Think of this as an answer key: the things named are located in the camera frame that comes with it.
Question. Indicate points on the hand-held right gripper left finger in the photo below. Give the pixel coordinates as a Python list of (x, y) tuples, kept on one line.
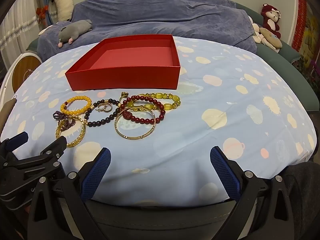
[(96, 175)]

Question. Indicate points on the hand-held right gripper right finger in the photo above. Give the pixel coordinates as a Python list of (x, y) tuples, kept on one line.
[(225, 173)]

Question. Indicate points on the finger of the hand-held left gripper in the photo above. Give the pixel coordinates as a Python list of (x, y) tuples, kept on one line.
[(18, 138), (53, 151)]

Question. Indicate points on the gold leaf bangle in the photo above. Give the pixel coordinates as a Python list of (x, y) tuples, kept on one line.
[(75, 142)]

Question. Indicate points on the thin gold bangle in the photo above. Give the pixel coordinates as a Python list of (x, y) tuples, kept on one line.
[(130, 137)]

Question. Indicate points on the red cardboard box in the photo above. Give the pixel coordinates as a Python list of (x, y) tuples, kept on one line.
[(125, 80)]

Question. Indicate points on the blue planet print sheet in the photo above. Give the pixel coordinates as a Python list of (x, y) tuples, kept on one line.
[(200, 130)]

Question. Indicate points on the white machine with wooden disc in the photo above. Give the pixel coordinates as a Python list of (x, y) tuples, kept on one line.
[(22, 72)]

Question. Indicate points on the white sheer curtain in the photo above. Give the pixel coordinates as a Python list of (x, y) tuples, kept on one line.
[(17, 27)]

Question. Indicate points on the grey plush mouse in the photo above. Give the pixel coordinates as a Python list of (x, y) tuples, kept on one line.
[(75, 28)]

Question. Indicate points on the green sofa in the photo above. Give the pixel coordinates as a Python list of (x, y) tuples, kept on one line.
[(287, 62)]

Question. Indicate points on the red ribbon bow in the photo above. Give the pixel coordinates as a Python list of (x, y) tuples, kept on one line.
[(41, 12)]

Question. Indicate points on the tan cookie plush cushion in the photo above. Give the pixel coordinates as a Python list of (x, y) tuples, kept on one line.
[(271, 38)]

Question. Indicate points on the long white plush toy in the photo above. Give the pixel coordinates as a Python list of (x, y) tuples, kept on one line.
[(63, 2)]

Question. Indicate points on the cream plush toy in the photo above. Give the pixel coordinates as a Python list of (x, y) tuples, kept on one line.
[(256, 33)]

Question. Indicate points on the red plush monkey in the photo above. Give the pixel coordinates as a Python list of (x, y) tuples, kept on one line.
[(268, 22)]

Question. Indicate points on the blue-grey blanket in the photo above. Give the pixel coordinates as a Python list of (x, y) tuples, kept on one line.
[(150, 12)]

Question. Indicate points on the colourful wall poster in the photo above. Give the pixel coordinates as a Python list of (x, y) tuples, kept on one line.
[(311, 45)]

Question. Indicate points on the red wall banner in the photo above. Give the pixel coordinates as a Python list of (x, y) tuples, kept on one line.
[(299, 25)]

